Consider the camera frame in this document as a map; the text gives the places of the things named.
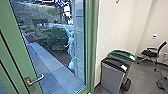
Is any grey indoor waste bin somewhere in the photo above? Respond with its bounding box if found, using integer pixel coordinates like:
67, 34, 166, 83
100, 57, 129, 94

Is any small blue wall sign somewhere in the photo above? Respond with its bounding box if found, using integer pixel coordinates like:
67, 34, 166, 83
152, 33, 158, 39

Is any green framed glass window wall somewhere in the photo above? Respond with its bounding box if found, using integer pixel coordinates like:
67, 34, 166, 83
0, 0, 101, 94

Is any metal lever door handle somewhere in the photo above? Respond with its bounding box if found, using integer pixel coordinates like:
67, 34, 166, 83
24, 73, 46, 93

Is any black swivel chair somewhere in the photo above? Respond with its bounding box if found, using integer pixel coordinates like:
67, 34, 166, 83
138, 40, 168, 73

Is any dark green shrub bed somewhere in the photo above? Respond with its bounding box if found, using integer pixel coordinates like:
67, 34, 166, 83
34, 26, 73, 54

